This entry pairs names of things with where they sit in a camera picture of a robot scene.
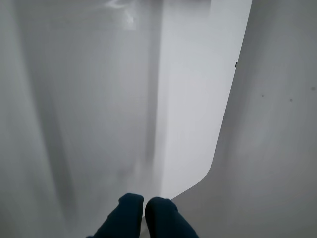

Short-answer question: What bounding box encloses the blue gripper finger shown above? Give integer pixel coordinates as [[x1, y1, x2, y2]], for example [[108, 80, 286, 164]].
[[145, 197, 199, 238], [86, 193, 145, 238]]

